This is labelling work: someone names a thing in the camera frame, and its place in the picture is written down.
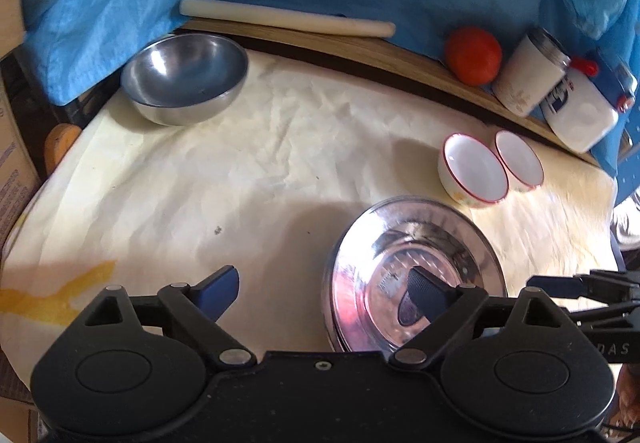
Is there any right hand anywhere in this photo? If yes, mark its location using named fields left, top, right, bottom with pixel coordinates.
left=616, top=364, right=640, bottom=428

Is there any white red-rimmed bowl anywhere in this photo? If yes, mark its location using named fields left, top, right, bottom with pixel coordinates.
left=437, top=132, right=510, bottom=208
left=491, top=130, right=544, bottom=193

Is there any lower cardboard box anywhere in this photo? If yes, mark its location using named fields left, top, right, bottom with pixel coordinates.
left=0, top=82, right=40, bottom=247

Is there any black crate under cloth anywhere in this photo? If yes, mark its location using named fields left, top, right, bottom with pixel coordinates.
left=56, top=90, right=116, bottom=129

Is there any cream paper table cover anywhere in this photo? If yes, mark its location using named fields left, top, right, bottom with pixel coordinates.
left=0, top=48, right=618, bottom=389

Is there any steel mixing bowl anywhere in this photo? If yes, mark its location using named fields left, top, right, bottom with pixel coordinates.
left=120, top=33, right=250, bottom=126

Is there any orange object by table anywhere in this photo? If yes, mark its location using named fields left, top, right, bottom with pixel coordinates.
left=43, top=124, right=81, bottom=176

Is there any white rolling pin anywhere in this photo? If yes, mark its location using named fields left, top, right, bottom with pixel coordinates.
left=179, top=0, right=396, bottom=38

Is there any white blue kids bottle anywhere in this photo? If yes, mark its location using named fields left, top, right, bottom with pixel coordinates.
left=540, top=49, right=638, bottom=154

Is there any shiny steel plate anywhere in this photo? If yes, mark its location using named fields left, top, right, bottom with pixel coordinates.
left=322, top=196, right=506, bottom=355

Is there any red tomato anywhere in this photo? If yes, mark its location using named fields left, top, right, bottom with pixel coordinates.
left=444, top=26, right=502, bottom=87

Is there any wooden board shelf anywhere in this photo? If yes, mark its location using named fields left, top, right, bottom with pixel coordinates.
left=174, top=18, right=568, bottom=151

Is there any white thermos cup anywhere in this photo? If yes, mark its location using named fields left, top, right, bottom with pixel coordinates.
left=491, top=26, right=570, bottom=117

